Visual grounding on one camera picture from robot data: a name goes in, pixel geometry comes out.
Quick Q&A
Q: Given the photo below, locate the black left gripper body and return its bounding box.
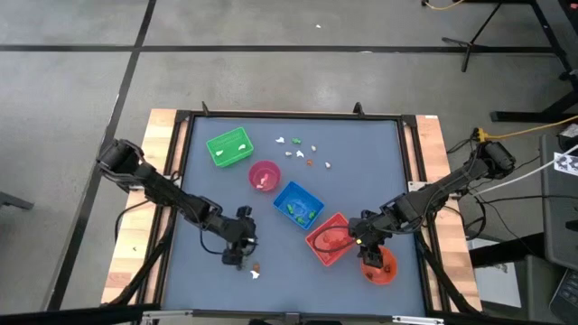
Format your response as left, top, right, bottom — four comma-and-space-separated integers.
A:
219, 217, 259, 252

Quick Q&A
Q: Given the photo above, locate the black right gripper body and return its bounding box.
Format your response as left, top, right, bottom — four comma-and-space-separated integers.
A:
348, 211, 387, 248

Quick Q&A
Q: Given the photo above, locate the orange plastic bowl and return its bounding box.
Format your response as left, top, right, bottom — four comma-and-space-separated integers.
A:
359, 246, 399, 286

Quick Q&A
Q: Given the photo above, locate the red plastic basket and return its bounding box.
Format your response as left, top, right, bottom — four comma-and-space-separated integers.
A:
304, 212, 360, 267

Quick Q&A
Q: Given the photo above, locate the pink plastic bowl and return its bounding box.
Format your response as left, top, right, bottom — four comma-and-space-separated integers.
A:
247, 159, 283, 193

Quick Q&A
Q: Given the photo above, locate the blue plastic basket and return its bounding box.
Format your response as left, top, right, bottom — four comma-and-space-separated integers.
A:
272, 181, 326, 232

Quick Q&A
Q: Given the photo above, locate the wooden table side board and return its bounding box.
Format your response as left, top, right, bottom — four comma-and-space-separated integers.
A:
101, 107, 180, 306
413, 114, 483, 312

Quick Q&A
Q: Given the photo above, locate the green plastic basket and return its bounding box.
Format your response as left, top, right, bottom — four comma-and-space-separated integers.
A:
206, 125, 256, 169

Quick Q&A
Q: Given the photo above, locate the black bar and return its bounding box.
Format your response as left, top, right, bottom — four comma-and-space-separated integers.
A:
468, 232, 545, 268

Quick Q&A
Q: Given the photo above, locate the black beam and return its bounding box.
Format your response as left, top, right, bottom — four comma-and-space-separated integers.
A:
0, 304, 159, 325

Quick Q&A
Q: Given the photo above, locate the grey cabinet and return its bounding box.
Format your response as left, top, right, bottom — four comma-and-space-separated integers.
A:
539, 133, 578, 272

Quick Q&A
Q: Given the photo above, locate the black keyboard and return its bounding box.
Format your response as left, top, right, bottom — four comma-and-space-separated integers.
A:
548, 268, 578, 325

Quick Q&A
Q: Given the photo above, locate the white marker paper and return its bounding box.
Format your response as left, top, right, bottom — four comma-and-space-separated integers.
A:
554, 152, 578, 177

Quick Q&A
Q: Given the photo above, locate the black tripod stand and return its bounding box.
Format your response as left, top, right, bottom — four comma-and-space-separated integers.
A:
441, 0, 505, 73

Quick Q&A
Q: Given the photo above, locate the grey chair base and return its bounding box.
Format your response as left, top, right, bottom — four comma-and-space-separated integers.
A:
0, 190, 35, 211

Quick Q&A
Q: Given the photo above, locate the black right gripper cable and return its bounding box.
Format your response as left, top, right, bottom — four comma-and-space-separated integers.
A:
311, 225, 358, 254

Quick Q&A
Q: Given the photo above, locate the silver aluminium rail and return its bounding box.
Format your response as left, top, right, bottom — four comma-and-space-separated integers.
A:
141, 309, 446, 325

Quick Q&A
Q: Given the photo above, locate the black table frame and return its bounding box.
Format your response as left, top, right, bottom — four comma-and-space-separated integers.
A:
153, 107, 435, 318

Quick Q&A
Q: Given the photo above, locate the white cable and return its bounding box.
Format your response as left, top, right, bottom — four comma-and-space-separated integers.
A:
469, 144, 578, 198

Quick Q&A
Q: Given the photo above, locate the yellow extension cord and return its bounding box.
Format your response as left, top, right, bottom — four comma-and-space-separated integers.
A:
471, 115, 578, 144

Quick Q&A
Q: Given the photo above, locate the black desk leg frame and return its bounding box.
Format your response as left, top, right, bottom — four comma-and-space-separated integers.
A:
490, 0, 578, 124

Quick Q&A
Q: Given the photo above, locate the yellow floor cable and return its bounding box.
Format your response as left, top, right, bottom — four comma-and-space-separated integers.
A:
422, 0, 466, 12

